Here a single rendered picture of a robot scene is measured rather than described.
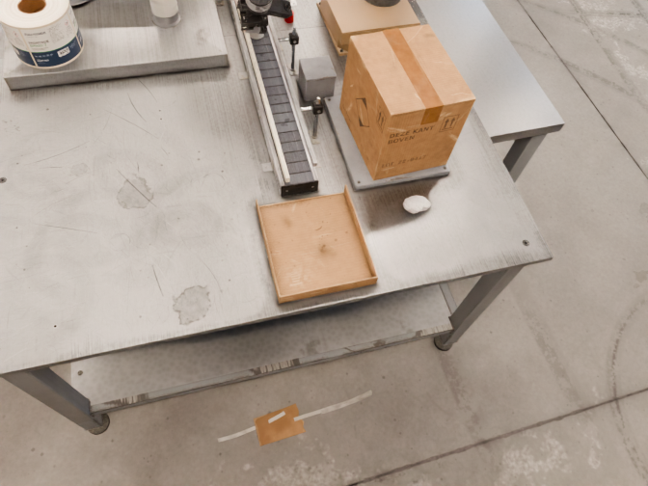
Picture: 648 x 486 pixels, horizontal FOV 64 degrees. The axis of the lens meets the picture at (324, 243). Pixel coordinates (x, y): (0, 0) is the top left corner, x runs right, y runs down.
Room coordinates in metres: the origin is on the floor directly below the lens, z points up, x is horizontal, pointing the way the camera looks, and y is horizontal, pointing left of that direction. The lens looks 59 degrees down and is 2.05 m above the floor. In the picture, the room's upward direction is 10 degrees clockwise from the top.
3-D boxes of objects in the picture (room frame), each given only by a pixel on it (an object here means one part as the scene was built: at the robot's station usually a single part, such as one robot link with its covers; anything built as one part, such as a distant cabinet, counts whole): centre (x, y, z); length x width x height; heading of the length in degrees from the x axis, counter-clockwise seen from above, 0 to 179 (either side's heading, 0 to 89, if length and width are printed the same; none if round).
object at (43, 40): (1.23, 0.95, 0.95); 0.20 x 0.20 x 0.14
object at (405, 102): (1.13, -0.15, 0.99); 0.30 x 0.24 x 0.27; 27
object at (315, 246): (0.71, 0.03, 0.85); 0.30 x 0.26 x 0.04; 23
